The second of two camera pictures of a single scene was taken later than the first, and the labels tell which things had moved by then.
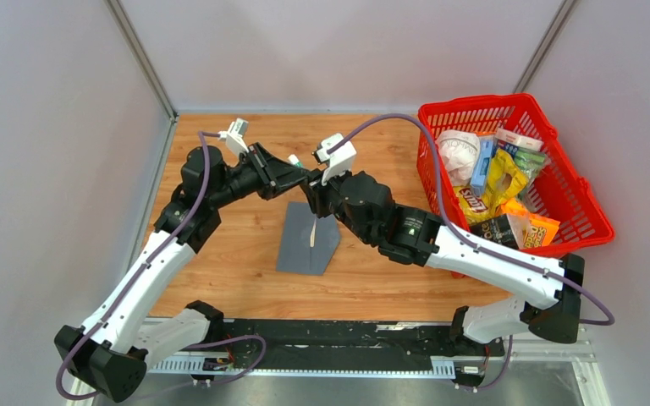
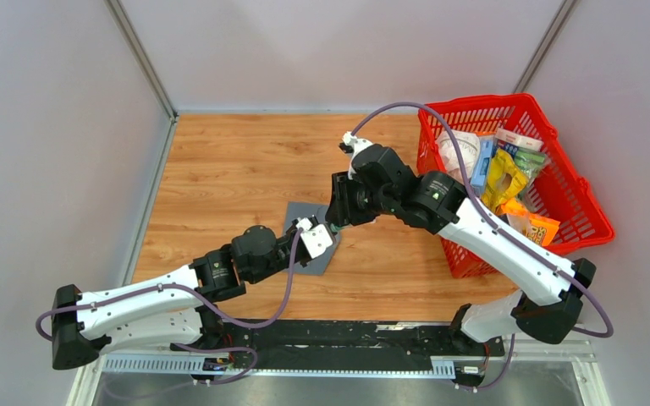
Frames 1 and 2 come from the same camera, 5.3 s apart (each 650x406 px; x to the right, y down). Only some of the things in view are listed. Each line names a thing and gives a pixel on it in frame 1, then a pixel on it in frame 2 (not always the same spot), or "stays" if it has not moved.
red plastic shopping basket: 563,194 stays
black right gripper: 317,189 → 341,211
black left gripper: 264,163 → 294,230
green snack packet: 531,162 stays
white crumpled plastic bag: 459,150 stays
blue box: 484,150 stays
